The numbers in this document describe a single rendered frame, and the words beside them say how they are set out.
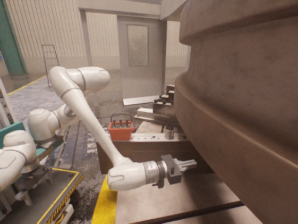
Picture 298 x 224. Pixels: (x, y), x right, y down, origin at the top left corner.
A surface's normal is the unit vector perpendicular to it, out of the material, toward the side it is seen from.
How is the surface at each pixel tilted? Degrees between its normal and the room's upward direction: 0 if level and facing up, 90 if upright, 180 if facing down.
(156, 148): 90
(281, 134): 38
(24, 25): 90
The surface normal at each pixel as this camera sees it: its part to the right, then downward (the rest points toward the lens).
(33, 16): 0.36, 0.36
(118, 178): 0.01, -0.39
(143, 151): 0.01, 0.38
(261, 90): -0.97, 0.05
